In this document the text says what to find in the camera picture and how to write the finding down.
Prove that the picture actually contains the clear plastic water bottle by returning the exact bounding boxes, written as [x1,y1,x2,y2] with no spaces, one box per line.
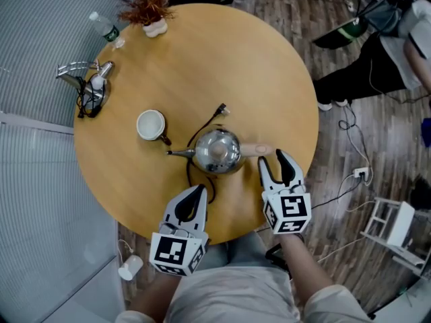
[88,11,127,50]

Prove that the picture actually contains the white cup with dark handle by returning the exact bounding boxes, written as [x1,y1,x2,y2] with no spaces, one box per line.
[136,109,172,147]

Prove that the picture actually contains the floor cables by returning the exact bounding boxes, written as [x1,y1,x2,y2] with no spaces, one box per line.
[311,104,374,215]

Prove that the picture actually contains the person's left forearm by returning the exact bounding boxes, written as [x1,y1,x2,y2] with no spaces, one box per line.
[129,270,183,316]

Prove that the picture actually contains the black lamp cable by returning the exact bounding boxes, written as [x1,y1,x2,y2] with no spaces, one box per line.
[76,75,109,119]

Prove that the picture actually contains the dried plant in white vase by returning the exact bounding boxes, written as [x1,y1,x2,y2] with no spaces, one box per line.
[114,0,178,39]

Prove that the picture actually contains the person's light shirt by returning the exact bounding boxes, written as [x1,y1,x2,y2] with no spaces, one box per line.
[115,264,372,323]

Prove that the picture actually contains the green and black helmet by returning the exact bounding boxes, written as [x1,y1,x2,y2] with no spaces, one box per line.
[312,16,370,50]

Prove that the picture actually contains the blue object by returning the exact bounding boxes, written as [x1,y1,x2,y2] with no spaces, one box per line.
[421,117,431,148]

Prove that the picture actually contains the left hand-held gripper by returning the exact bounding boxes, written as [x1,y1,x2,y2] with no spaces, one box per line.
[149,184,210,277]

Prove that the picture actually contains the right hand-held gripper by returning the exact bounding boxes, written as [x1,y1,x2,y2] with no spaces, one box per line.
[257,148,312,236]

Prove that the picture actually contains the person's right forearm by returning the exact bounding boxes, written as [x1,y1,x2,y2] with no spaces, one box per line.
[278,233,335,305]

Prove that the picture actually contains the black kettle power cord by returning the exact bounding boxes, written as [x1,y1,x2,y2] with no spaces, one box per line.
[185,103,231,205]

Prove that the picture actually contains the steel electric kettle wooden handle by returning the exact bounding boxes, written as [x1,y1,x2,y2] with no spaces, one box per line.
[166,128,275,175]

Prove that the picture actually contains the person's grey trousers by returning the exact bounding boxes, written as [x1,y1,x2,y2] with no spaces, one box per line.
[201,231,281,273]

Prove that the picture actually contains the black object beside trousers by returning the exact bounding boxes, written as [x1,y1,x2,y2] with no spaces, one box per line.
[265,243,292,276]

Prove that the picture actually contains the silver desk lamp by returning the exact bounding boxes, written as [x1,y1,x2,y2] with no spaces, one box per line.
[55,59,116,112]

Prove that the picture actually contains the white cylinder device with cable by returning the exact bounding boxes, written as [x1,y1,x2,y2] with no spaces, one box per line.
[117,239,144,281]

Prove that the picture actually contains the white step stool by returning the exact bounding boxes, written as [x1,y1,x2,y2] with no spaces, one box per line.
[359,196,431,276]

